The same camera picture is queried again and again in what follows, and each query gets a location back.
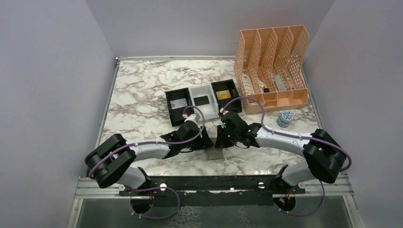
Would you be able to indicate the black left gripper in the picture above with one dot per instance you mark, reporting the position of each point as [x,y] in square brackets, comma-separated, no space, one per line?
[204,143]

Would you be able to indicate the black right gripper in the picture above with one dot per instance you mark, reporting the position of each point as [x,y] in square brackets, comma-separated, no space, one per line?
[220,143]

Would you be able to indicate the grey card holder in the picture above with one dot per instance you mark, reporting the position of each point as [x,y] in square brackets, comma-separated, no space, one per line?
[214,154]

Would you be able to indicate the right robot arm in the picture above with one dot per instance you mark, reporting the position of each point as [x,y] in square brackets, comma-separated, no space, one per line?
[323,158]

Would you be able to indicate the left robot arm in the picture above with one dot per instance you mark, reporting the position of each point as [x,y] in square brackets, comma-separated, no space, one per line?
[110,162]

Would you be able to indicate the black card in white bin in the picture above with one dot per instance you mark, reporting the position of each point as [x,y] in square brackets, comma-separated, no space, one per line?
[201,100]

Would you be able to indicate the gold card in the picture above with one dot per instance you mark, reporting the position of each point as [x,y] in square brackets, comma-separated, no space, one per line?
[223,94]

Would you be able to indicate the white middle bin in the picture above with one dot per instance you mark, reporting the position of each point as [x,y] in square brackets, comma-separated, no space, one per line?
[211,110]

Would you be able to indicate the black left bin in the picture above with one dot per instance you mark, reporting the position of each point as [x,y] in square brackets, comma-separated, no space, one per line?
[175,115]

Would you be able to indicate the black bin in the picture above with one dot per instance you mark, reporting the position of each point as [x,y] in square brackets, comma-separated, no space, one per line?
[175,115]
[227,85]

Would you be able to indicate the black right bin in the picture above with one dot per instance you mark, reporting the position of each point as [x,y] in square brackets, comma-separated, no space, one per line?
[227,85]

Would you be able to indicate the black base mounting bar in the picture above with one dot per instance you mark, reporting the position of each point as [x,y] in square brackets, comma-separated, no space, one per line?
[170,191]

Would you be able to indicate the white item in organizer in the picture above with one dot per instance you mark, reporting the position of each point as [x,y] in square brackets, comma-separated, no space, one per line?
[248,86]

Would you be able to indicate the black yellow marker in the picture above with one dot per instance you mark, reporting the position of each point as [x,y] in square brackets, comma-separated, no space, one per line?
[266,89]

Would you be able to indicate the blue white tape roll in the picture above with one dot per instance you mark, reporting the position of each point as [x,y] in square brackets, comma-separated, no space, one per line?
[285,118]

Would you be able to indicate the grey item in organizer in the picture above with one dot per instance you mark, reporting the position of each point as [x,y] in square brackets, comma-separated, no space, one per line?
[279,83]

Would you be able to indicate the peach file organizer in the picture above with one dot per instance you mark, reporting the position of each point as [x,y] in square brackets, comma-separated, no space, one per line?
[265,52]

